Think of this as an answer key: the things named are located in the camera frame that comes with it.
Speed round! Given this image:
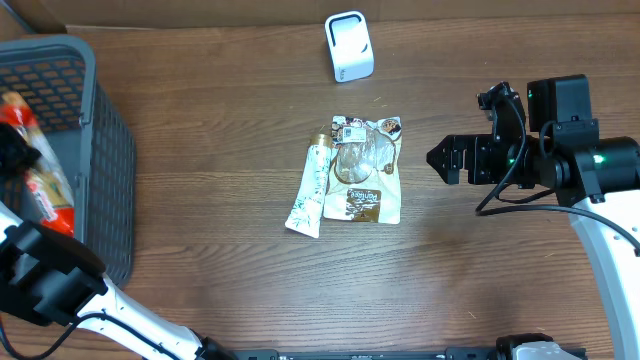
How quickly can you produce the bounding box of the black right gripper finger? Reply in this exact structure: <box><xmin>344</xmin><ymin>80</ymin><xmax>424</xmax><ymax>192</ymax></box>
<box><xmin>426</xmin><ymin>147</ymin><xmax>463</xmax><ymax>184</ymax></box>
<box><xmin>427</xmin><ymin>135</ymin><xmax>463</xmax><ymax>156</ymax></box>

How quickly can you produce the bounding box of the beige Pantree snack pouch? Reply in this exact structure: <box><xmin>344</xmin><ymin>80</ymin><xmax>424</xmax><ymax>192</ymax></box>
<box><xmin>323</xmin><ymin>115</ymin><xmax>402</xmax><ymax>225</ymax></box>

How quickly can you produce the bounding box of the white gold-capped cream tube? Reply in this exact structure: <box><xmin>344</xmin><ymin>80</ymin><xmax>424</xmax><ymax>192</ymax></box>
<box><xmin>285</xmin><ymin>133</ymin><xmax>333</xmax><ymax>238</ymax></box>

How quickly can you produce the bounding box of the orange spaghetti pasta packet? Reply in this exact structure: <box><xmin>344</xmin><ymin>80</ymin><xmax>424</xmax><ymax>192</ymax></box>
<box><xmin>1</xmin><ymin>92</ymin><xmax>75</xmax><ymax>237</ymax></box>

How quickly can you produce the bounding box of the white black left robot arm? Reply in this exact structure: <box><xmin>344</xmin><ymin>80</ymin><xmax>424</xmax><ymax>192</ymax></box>
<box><xmin>1</xmin><ymin>131</ymin><xmax>234</xmax><ymax>359</ymax></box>

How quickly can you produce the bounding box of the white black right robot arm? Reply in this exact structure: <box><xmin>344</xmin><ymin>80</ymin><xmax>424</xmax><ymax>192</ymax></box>
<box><xmin>426</xmin><ymin>74</ymin><xmax>639</xmax><ymax>359</ymax></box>

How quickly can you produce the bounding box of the white black barcode scanner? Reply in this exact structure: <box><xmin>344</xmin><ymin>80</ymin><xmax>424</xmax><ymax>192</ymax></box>
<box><xmin>324</xmin><ymin>10</ymin><xmax>375</xmax><ymax>83</ymax></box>

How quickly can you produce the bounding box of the grey plastic shopping basket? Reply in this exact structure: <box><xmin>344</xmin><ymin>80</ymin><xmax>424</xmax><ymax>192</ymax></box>
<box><xmin>1</xmin><ymin>35</ymin><xmax>137</xmax><ymax>287</ymax></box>

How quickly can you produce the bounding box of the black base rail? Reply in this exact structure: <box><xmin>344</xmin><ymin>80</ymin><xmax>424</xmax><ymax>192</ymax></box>
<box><xmin>232</xmin><ymin>332</ymin><xmax>587</xmax><ymax>360</ymax></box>

